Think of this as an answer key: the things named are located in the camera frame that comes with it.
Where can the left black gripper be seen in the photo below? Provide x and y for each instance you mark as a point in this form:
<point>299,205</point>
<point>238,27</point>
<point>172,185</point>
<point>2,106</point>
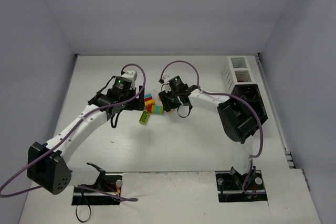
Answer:
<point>139,98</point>

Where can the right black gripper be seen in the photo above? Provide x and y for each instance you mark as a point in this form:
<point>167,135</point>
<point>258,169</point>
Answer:
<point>165,100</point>

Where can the lime green long lego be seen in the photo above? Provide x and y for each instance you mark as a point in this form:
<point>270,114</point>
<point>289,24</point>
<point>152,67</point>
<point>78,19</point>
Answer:
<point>144,117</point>

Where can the red green blue lego stack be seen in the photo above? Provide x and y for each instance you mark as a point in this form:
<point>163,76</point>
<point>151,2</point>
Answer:
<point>155,109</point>

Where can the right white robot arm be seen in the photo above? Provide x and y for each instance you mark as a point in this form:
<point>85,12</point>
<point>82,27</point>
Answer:
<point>241,112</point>

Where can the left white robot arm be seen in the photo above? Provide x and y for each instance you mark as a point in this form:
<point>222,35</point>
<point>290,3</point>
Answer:
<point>48,162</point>

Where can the blue red yellow lego stack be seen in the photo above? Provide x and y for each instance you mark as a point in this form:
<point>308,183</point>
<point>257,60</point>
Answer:
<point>148,100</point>

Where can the white slotted container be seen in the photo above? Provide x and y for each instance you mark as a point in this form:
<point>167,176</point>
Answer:
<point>237,71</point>

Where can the black slotted container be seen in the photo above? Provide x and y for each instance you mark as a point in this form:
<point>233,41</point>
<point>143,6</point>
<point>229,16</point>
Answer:
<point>251,94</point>

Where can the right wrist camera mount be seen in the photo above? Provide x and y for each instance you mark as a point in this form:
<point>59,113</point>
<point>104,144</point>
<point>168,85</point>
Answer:
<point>165,79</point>

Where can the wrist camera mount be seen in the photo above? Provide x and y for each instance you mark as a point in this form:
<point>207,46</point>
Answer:
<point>132,76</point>
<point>165,79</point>

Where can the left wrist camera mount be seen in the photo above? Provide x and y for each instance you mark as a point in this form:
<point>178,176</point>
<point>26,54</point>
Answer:
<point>132,76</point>

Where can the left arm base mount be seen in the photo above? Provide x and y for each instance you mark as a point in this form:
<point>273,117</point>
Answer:
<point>107,182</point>

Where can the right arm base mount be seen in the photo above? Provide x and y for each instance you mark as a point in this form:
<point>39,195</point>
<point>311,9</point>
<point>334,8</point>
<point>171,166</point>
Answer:
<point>229,188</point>

